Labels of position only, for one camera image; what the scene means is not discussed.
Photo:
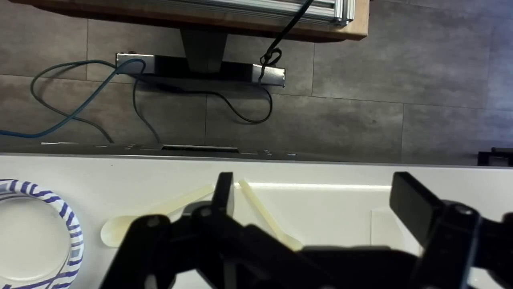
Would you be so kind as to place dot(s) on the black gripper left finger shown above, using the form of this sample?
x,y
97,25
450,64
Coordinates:
x,y
155,252

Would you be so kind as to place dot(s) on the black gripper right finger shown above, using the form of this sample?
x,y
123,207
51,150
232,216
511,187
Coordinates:
x,y
455,242

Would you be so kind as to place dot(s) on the large cream plastic spoon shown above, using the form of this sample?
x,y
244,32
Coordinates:
x,y
115,232

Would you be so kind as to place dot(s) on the blue patterned paper plate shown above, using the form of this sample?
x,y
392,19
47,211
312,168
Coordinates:
x,y
75,236

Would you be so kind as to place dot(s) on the grey metal table base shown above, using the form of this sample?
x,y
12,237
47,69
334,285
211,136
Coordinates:
x,y
203,54

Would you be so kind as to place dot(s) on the wooden table top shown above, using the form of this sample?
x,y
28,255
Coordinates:
x,y
107,14

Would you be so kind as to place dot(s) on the aluminium rail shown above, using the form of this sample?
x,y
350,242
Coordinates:
x,y
321,9

